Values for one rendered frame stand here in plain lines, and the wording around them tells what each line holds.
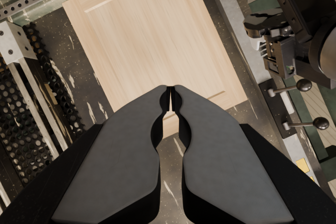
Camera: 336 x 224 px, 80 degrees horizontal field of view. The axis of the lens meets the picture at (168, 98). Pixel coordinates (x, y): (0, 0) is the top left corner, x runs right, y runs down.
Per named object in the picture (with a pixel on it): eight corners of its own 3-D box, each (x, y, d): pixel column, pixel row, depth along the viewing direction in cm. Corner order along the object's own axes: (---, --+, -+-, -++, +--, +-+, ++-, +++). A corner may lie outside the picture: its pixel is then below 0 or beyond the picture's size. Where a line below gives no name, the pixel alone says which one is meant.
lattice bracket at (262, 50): (261, 39, 70) (265, 37, 67) (269, 58, 71) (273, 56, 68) (250, 44, 70) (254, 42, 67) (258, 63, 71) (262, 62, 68)
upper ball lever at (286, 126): (283, 117, 68) (328, 113, 57) (287, 128, 68) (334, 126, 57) (277, 123, 67) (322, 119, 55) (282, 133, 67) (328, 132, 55)
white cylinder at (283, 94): (291, 110, 71) (282, 90, 71) (296, 111, 68) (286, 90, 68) (283, 114, 71) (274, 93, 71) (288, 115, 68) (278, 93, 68)
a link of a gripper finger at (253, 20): (237, 47, 43) (263, 58, 35) (231, 20, 40) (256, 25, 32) (251, 41, 43) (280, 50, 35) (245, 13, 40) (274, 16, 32)
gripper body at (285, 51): (261, 68, 36) (317, 97, 25) (251, 21, 32) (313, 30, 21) (301, 50, 35) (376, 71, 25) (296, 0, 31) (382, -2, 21)
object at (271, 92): (269, 85, 68) (311, 74, 56) (273, 96, 68) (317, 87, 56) (262, 89, 66) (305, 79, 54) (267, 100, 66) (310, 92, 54)
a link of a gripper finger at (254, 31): (237, 34, 37) (266, 42, 29) (235, 26, 36) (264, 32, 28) (261, 23, 37) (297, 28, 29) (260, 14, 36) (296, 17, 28)
